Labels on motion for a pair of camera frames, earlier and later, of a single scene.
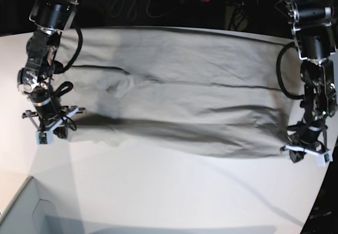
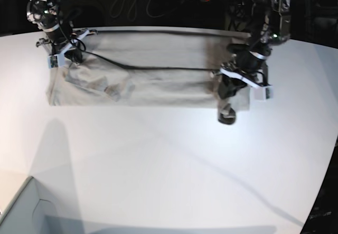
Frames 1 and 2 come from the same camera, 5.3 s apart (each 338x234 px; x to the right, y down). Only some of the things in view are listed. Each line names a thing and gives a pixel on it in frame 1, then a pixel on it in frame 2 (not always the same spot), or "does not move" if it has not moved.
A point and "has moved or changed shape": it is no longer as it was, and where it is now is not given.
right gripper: x=309 y=138 -> x=233 y=77
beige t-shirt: x=200 y=91 has moved or changed shape
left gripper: x=51 y=115 -> x=72 y=48
